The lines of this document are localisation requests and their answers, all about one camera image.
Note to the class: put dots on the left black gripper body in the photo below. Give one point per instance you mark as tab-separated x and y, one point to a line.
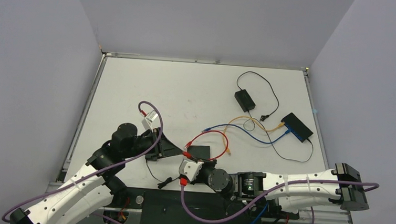
151	139

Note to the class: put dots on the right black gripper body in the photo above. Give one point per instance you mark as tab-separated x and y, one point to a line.
199	160

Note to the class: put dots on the black power adapter with cord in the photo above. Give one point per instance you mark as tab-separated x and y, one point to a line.
264	114

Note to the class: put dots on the black network switch small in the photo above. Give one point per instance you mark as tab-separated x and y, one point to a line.
297	127

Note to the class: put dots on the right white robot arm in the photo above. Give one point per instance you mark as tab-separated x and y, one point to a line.
340	186

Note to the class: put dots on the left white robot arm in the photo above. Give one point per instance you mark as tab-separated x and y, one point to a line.
96	184

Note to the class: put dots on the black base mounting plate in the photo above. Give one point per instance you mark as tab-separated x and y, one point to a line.
164	207

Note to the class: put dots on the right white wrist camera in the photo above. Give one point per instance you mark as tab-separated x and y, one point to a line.
190	169

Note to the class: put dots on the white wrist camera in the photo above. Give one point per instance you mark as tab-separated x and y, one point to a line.
190	169
149	119

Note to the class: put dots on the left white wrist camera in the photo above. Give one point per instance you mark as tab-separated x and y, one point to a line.
149	119

